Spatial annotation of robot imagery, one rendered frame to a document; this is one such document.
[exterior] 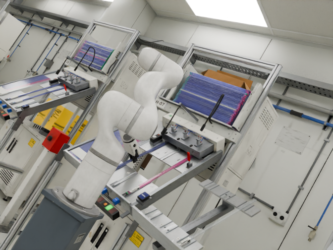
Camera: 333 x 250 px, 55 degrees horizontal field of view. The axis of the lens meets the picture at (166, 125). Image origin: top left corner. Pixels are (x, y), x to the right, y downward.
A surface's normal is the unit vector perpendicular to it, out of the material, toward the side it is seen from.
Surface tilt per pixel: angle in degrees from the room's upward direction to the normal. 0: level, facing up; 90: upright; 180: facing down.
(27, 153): 90
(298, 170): 90
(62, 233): 90
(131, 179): 46
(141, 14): 90
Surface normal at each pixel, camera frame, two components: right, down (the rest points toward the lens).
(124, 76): 0.69, 0.34
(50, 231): -0.15, -0.21
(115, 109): 0.14, 0.08
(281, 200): -0.51, -0.40
